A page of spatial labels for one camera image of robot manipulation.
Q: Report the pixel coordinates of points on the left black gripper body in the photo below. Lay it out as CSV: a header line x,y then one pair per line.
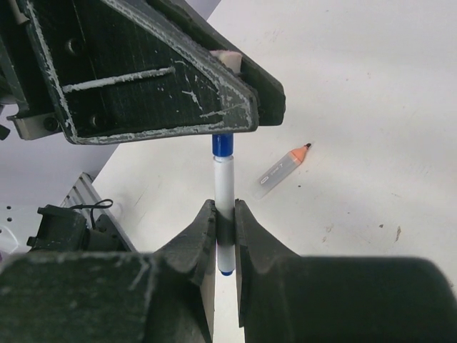
x,y
22,82

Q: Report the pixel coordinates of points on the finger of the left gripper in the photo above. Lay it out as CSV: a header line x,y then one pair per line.
x,y
119,71
270,96

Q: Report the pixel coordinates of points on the orange tip marker pen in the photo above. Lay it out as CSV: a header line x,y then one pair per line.
x,y
280,170

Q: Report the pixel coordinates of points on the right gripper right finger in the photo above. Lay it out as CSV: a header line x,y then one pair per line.
x,y
286,297

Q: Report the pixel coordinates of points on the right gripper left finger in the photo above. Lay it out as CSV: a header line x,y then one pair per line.
x,y
163,296

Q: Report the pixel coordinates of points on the blue pen cap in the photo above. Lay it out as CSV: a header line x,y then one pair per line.
x,y
222,144

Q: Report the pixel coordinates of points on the white pen blue end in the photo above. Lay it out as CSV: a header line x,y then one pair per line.
x,y
224,199

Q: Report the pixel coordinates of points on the aluminium mounting rail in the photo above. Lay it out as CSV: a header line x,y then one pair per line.
x,y
105,233

